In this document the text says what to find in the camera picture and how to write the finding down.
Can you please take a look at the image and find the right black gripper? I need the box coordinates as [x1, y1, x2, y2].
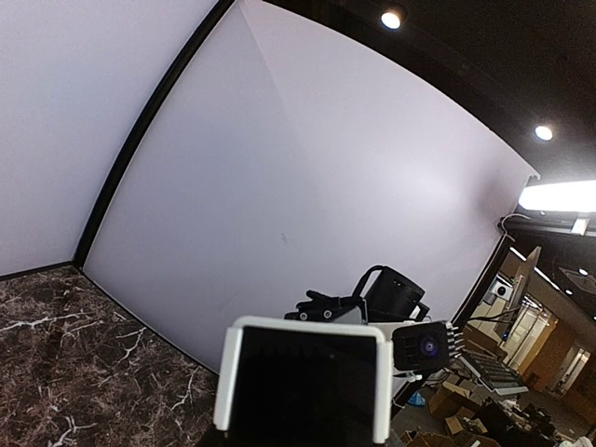
[284, 290, 366, 322]

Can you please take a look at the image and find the white remote control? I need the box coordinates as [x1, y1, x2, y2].
[213, 316, 393, 446]

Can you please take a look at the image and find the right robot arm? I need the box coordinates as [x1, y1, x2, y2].
[284, 265, 429, 325]

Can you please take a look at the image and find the cardboard box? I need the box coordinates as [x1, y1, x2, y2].
[427, 383, 482, 422]

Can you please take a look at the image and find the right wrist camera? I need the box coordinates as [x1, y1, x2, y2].
[391, 320, 464, 373]

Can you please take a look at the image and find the right black frame post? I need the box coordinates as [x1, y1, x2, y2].
[72, 0, 234, 271]

